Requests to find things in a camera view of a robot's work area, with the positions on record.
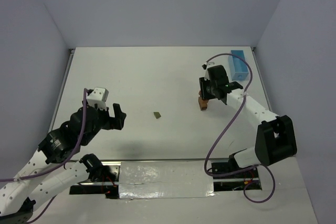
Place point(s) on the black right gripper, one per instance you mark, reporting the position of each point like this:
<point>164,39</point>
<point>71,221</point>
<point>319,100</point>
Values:
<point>203,89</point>

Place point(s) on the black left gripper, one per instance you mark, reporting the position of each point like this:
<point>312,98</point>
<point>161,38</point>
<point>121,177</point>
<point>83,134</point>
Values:
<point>111,118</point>

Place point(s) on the orange wood arch block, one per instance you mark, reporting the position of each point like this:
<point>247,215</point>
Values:
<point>203,104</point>

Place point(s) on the green wood triangle block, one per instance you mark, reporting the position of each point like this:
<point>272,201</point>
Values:
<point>157,115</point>

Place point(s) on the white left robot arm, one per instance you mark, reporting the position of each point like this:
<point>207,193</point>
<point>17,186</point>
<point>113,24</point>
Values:
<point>46,175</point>

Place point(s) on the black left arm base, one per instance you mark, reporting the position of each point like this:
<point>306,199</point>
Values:
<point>105,184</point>

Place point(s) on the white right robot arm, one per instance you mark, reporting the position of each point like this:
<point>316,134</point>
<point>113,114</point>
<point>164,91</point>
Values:
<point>275,135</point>

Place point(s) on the blue plastic box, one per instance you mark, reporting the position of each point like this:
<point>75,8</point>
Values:
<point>238,69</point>

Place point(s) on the silver reflective tape sheet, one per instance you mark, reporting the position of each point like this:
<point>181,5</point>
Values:
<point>164,179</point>

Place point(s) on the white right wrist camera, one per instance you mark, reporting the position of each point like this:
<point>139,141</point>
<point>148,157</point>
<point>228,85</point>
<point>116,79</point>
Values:
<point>207,64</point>

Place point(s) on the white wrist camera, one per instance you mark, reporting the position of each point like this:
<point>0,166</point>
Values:
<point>97,98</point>
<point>207,64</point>

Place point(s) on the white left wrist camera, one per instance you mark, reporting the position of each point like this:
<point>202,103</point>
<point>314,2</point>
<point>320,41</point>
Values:
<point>97,98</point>

